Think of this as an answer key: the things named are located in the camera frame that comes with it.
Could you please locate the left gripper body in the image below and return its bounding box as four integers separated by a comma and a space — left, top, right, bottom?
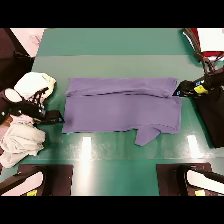
32, 109, 66, 127

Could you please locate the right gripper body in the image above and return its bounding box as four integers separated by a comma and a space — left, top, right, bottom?
171, 79, 210, 98

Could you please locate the purple T-shirt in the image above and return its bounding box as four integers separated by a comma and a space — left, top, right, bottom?
62, 77, 183, 147

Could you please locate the cream white garment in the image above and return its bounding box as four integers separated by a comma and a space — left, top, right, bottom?
14, 71, 57, 101

